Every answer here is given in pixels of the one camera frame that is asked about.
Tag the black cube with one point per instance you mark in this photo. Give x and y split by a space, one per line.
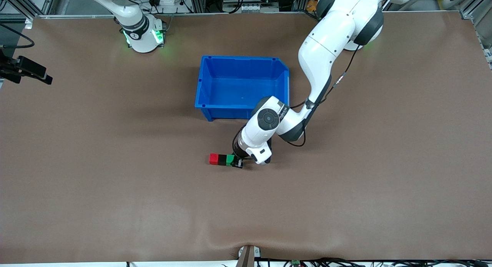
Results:
222 160

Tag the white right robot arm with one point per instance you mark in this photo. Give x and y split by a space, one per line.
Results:
138 32

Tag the small green connector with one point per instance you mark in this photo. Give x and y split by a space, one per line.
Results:
295 263

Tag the red cube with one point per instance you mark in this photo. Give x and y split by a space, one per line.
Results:
213 159

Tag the green cube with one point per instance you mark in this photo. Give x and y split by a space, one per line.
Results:
230 160

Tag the white power strip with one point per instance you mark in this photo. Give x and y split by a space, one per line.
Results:
169 0

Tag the brown table mat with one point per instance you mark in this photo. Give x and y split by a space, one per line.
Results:
246 205

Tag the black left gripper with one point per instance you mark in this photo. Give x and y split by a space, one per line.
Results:
238 158

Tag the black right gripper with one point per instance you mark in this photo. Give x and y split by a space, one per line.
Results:
24 65

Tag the camera mount post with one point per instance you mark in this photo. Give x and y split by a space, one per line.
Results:
248 256

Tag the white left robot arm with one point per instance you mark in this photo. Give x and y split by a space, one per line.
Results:
323 51

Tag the aluminium frame profile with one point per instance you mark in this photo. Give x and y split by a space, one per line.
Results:
36 1
474 11
196 0

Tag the small white bracket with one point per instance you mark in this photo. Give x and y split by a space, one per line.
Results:
29 24

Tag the blue plastic storage bin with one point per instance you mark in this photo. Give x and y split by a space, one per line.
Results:
238 86

